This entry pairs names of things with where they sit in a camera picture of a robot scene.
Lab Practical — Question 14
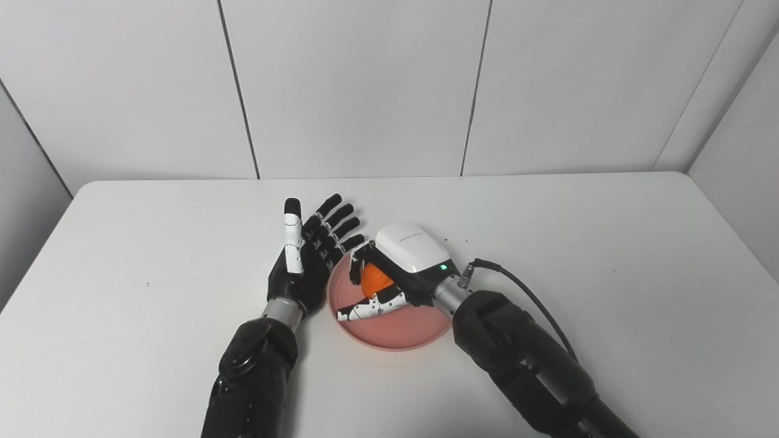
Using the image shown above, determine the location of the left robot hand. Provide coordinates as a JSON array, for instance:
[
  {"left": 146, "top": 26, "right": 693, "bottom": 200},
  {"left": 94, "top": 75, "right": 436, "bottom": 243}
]
[{"left": 267, "top": 193, "right": 366, "bottom": 316}]

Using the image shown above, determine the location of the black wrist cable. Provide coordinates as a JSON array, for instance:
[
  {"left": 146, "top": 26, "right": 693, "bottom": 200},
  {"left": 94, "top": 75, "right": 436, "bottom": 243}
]
[{"left": 458, "top": 258, "right": 579, "bottom": 364}]

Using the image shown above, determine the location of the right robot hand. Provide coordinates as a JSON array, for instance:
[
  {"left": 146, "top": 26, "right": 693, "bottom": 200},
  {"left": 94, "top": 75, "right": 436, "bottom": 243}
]
[{"left": 337, "top": 222, "right": 461, "bottom": 323}]

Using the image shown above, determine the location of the orange fruit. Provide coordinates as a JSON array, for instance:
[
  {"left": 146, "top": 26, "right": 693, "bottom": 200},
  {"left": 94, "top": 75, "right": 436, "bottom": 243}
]
[{"left": 361, "top": 262, "right": 396, "bottom": 299}]

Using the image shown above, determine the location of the pink round plate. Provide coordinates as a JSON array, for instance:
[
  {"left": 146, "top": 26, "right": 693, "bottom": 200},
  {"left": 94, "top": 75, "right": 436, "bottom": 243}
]
[{"left": 327, "top": 254, "right": 453, "bottom": 352}]

